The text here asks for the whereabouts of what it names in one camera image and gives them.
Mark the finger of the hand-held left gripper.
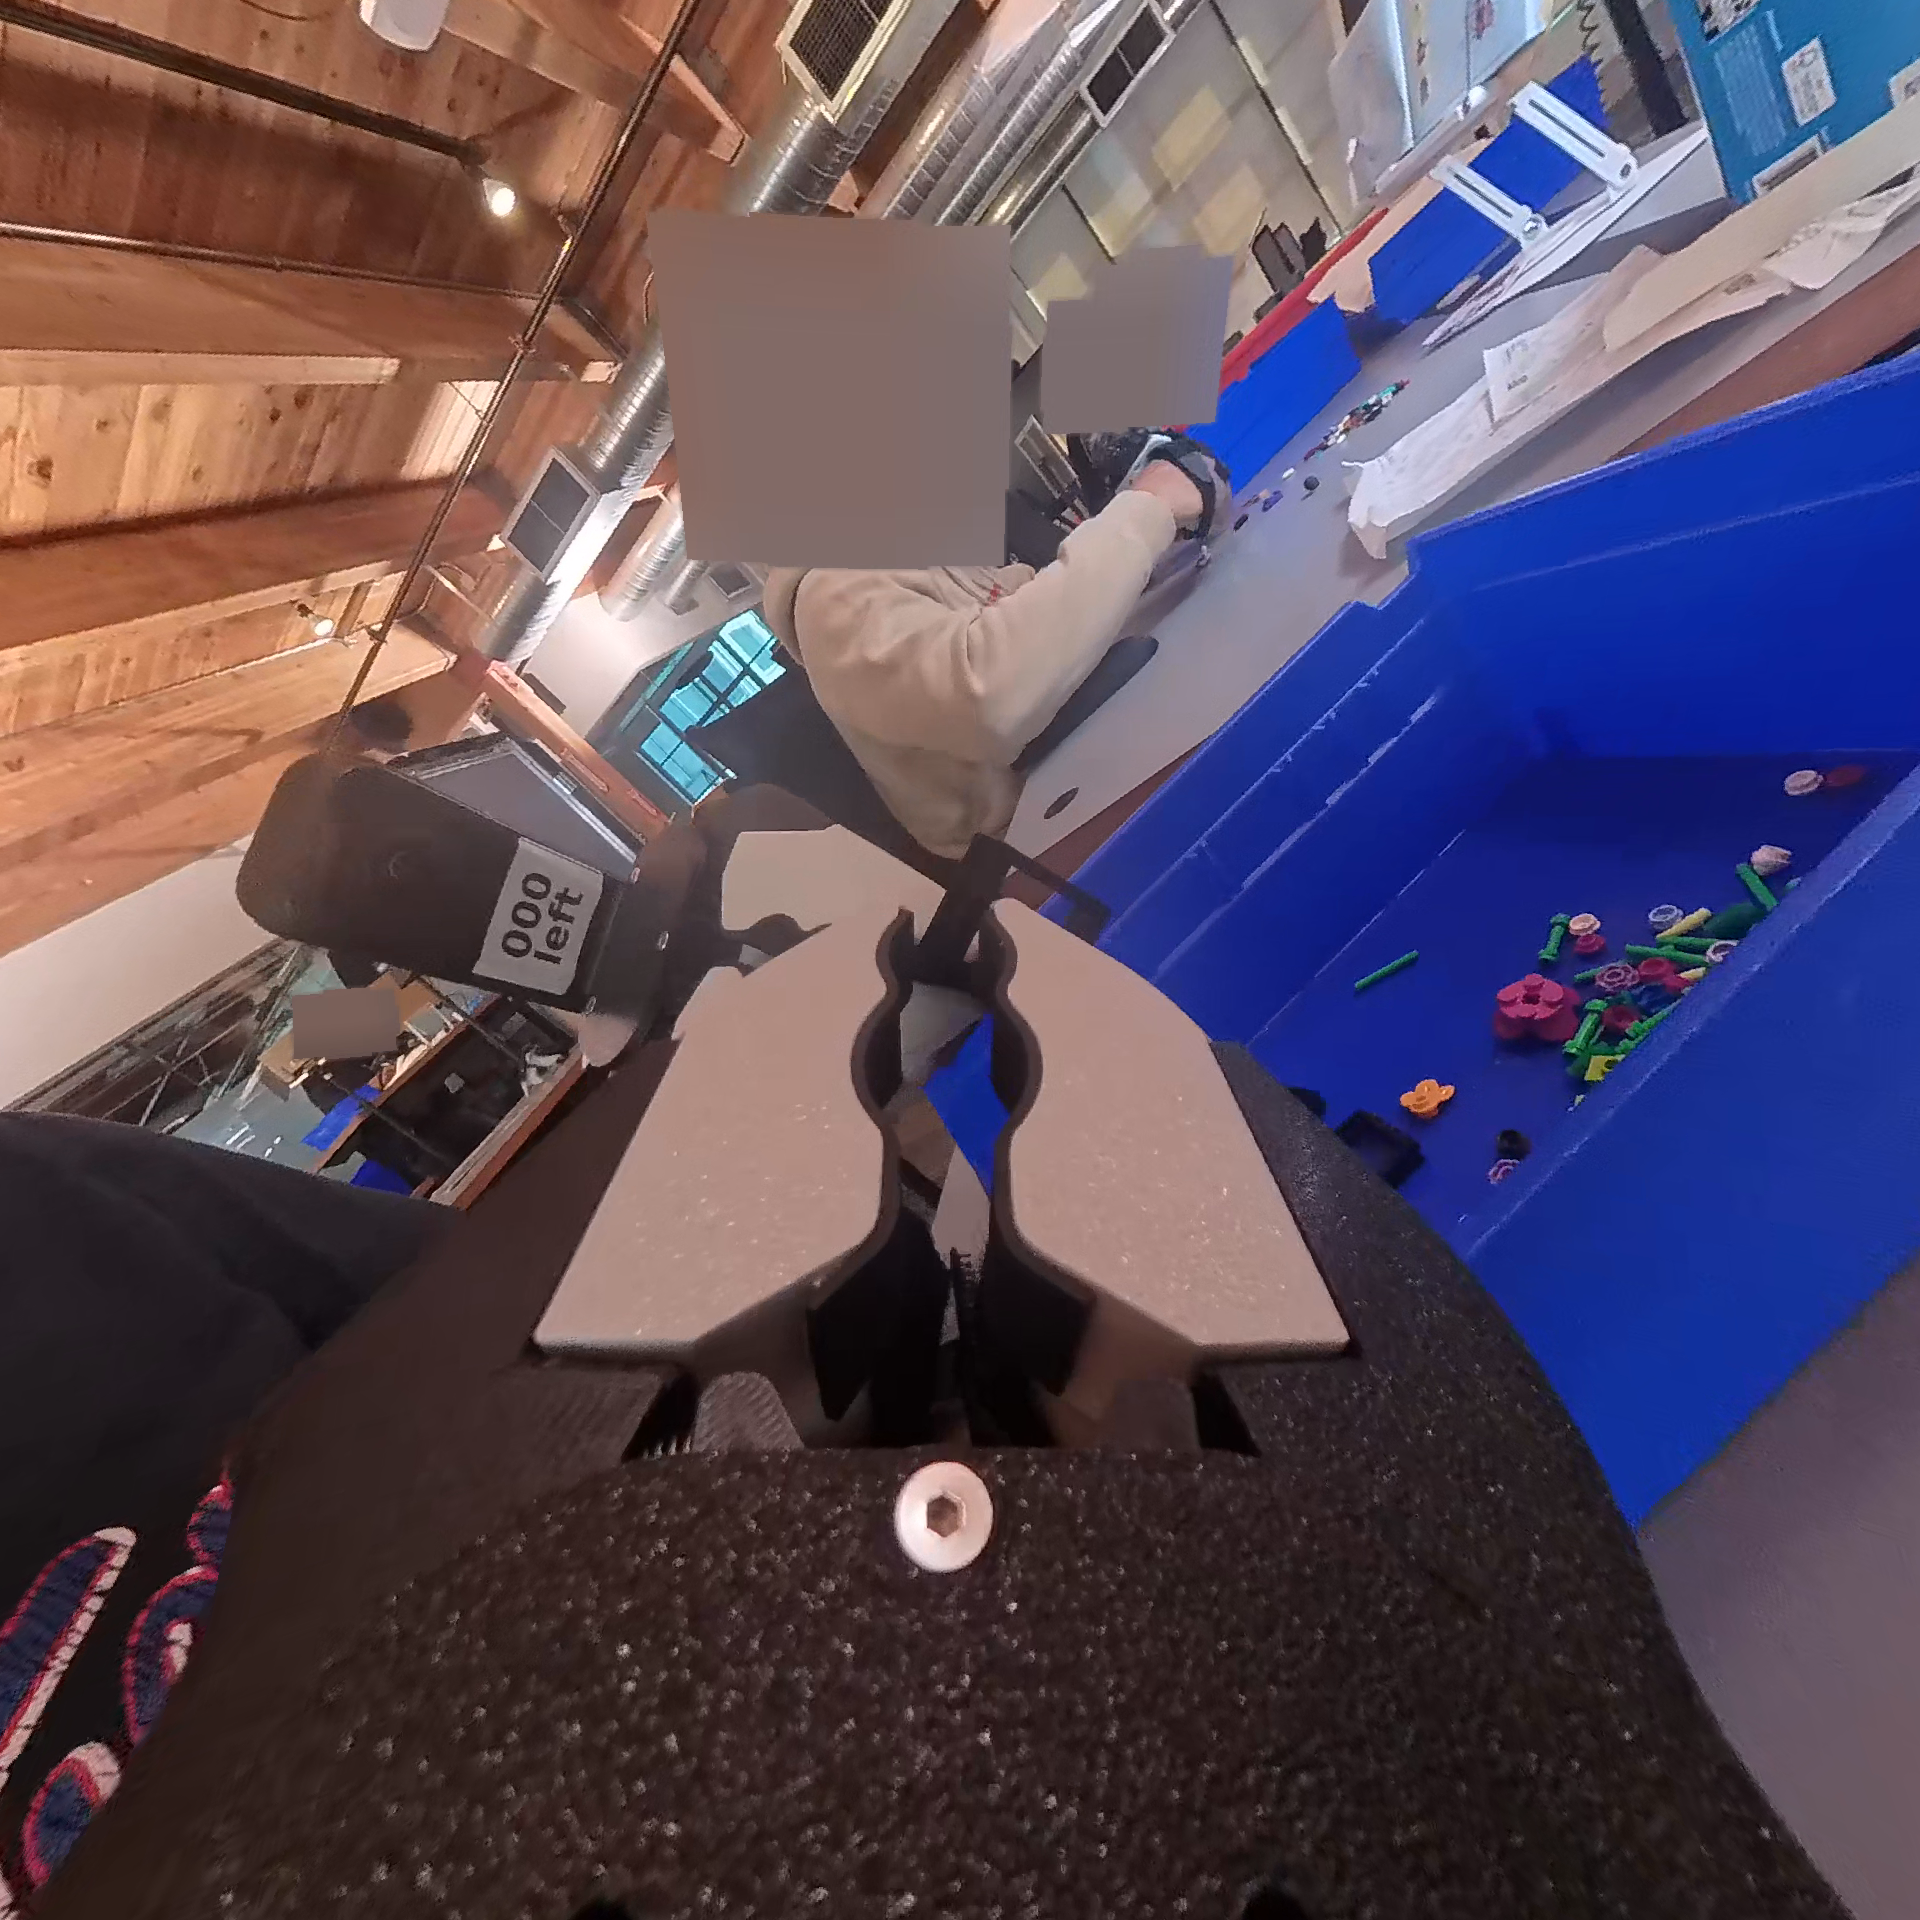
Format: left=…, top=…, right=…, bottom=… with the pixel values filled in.
left=673, top=923, right=883, bottom=1041
left=731, top=832, right=1012, bottom=933

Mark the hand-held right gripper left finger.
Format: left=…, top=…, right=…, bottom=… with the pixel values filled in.
left=535, top=903, right=963, bottom=1412

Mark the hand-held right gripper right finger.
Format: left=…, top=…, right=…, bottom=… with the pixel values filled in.
left=967, top=903, right=1352, bottom=1412

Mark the pile of small toy bricks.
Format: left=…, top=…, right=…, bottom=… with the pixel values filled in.
left=1352, top=764, right=1878, bottom=1137

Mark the thin black toy brick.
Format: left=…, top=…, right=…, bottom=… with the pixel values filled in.
left=1334, top=1110, right=1430, bottom=1189

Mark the person's dark clothing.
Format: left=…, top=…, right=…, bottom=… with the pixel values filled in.
left=0, top=1110, right=437, bottom=1920

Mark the small blue plastic bin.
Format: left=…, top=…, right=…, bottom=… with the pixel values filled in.
left=1216, top=85, right=1646, bottom=483

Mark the white paper sheet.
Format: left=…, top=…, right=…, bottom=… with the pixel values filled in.
left=1342, top=183, right=1920, bottom=561

